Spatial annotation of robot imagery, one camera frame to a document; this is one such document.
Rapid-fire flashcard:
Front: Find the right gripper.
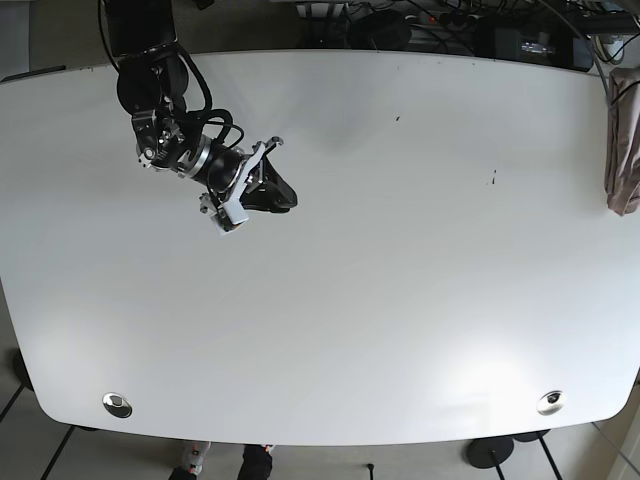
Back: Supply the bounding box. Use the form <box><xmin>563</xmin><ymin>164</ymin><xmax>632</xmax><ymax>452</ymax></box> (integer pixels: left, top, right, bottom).
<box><xmin>198</xmin><ymin>135</ymin><xmax>298</xmax><ymax>226</ymax></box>

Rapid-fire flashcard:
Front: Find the mauve brown T-shirt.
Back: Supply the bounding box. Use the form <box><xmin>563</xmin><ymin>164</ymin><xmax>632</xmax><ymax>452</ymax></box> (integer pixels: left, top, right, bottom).
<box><xmin>604</xmin><ymin>67</ymin><xmax>639</xmax><ymax>216</ymax></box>

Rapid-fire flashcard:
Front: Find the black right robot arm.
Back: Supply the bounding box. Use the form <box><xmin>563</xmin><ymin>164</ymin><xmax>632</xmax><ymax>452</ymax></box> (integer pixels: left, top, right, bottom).
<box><xmin>97</xmin><ymin>1</ymin><xmax>298</xmax><ymax>234</ymax></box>

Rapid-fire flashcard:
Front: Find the left table grommet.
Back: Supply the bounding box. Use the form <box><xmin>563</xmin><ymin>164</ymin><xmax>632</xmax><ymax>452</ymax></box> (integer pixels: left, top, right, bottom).
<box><xmin>102</xmin><ymin>392</ymin><xmax>133</xmax><ymax>419</ymax></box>

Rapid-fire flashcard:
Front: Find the table grommet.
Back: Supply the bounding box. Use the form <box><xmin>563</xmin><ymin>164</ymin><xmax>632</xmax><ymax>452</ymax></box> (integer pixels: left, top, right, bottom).
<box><xmin>102</xmin><ymin>392</ymin><xmax>133</xmax><ymax>419</ymax></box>
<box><xmin>536</xmin><ymin>390</ymin><xmax>566</xmax><ymax>416</ymax></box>

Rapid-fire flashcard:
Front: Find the grey sneaker shoe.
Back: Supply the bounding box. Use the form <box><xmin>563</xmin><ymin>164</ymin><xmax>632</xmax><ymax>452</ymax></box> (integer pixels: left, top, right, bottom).
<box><xmin>169</xmin><ymin>440</ymin><xmax>211</xmax><ymax>480</ymax></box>

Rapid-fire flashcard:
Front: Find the black round stand base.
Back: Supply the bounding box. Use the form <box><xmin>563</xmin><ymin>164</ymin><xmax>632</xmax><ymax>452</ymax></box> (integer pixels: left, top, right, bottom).
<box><xmin>464</xmin><ymin>436</ymin><xmax>514</xmax><ymax>470</ymax></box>

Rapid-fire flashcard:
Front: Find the right table grommet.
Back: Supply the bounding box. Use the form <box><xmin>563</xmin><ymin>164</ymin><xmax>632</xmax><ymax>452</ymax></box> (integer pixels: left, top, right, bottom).
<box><xmin>536</xmin><ymin>390</ymin><xmax>566</xmax><ymax>416</ymax></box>

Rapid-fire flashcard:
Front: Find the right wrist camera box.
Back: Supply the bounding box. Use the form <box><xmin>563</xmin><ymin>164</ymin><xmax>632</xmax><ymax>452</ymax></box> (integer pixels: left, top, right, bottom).
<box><xmin>212</xmin><ymin>199</ymin><xmax>249</xmax><ymax>235</ymax></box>

